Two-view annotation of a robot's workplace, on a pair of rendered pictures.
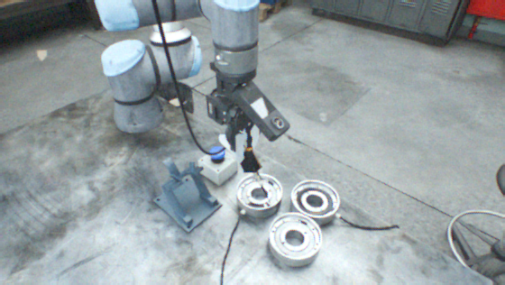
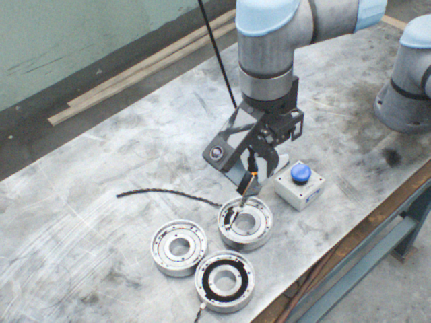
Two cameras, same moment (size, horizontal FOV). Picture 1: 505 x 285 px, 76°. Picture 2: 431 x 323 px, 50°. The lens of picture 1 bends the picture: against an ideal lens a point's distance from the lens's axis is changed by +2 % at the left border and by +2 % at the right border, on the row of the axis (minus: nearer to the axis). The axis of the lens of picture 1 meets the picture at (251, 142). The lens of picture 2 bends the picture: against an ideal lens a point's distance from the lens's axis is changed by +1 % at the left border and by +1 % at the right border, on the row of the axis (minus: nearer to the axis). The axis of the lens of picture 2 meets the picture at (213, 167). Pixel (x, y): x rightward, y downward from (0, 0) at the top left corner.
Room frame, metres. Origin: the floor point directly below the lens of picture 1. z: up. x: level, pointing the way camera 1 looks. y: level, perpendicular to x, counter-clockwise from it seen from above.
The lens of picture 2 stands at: (0.55, -0.48, 1.57)
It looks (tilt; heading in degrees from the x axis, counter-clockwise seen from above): 51 degrees down; 105
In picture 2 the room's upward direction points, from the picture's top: 7 degrees counter-clockwise
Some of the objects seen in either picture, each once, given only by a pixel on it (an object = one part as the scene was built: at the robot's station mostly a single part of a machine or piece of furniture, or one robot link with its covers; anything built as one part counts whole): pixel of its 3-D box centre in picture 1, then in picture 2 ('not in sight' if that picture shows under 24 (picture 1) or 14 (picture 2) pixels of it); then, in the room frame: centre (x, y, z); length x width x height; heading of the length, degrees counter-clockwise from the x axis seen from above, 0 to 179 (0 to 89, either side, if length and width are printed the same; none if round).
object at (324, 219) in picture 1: (314, 203); (225, 282); (0.46, -0.14, 0.82); 0.10 x 0.10 x 0.04
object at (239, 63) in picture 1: (234, 56); (264, 73); (0.51, 0.03, 1.15); 0.08 x 0.08 x 0.05
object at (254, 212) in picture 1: (259, 196); (245, 224); (0.48, -0.02, 0.82); 0.10 x 0.10 x 0.04
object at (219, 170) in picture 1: (216, 163); (301, 184); (0.58, 0.09, 0.82); 0.08 x 0.07 x 0.05; 50
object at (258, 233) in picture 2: (259, 196); (245, 224); (0.48, -0.02, 0.82); 0.08 x 0.08 x 0.02
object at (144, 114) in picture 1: (137, 105); (413, 94); (0.81, 0.35, 0.85); 0.15 x 0.15 x 0.10
